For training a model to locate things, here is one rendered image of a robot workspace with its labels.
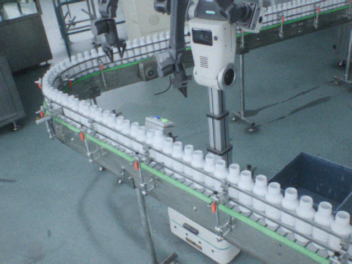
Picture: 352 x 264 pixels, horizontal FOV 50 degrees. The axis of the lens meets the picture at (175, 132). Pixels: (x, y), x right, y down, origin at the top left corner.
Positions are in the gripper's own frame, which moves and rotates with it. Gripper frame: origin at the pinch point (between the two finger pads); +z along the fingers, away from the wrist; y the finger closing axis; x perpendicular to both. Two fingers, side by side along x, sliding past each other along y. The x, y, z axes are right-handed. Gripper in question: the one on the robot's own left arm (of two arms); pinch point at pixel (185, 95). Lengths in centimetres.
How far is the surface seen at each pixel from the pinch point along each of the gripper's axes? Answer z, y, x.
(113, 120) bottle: 0.6, -37.0, -10.9
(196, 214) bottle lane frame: 31, 1, -52
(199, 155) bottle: 3.5, 8.5, -47.7
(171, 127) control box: 10.9, -9.1, -10.2
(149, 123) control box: 7.8, -20.5, -7.8
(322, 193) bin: 53, 57, -25
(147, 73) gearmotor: 28, -47, 109
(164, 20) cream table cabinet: 59, -75, 377
